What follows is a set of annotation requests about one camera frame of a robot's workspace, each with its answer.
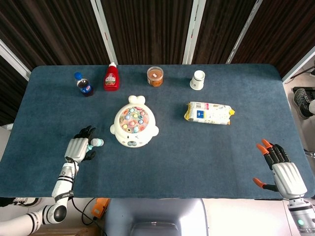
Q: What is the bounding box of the mint green toy hammer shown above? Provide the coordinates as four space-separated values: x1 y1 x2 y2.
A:
86 138 104 151

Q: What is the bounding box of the clear jar of orange snacks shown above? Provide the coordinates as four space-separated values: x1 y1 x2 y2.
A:
147 66 164 88

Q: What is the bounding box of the blue table cloth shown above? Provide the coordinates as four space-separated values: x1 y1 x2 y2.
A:
0 64 315 199

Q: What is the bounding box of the white seal whack toy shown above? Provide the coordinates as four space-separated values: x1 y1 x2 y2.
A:
110 95 159 148

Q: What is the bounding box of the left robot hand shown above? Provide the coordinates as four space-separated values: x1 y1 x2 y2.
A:
64 125 97 164

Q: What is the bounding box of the upside-down white paper cup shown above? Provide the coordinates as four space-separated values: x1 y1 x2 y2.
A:
189 70 206 90

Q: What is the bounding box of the cola bottle with blue cap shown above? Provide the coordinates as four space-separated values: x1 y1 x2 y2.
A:
74 72 94 97

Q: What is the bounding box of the white and yellow snack packet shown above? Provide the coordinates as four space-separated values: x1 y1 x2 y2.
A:
184 101 236 126

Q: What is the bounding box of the white sneaker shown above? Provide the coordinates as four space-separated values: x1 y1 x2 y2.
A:
11 197 42 207

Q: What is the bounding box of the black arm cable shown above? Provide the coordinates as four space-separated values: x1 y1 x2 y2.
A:
65 157 110 236

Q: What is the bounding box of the grey robot torso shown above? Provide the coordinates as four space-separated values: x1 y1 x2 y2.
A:
104 198 210 236

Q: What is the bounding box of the red ketchup squeeze bottle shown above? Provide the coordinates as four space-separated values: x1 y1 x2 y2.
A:
103 62 121 92

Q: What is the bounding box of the orange device under table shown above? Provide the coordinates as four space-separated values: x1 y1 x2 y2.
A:
92 198 111 219

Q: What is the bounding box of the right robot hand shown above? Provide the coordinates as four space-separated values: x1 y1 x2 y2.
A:
252 139 308 199

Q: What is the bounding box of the dark grey sneaker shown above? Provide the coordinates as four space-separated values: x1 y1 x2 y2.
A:
293 88 314 120

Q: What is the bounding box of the white frame post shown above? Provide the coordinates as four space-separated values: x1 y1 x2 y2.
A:
225 0 263 64
182 0 206 65
0 39 32 81
90 0 118 66
282 45 315 83

